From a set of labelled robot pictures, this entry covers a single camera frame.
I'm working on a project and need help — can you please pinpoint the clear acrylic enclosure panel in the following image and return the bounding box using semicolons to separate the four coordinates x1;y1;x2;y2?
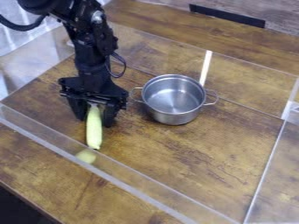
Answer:
0;103;299;224

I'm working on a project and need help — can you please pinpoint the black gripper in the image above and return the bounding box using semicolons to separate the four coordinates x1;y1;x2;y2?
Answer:
59;72;128;128

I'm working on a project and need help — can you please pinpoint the black cable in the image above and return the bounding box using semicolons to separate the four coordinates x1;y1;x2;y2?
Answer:
104;52;128;79

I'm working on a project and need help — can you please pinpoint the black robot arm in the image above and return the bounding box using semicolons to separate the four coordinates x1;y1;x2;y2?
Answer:
0;0;128;127

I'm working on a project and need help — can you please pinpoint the green handled metal spoon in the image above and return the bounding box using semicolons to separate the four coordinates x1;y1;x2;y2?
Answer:
87;105;103;150

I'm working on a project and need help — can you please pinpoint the stainless steel pot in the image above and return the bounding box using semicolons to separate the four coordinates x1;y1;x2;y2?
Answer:
128;74;219;125

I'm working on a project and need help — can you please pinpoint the black wall strip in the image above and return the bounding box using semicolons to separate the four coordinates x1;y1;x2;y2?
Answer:
190;3;267;28

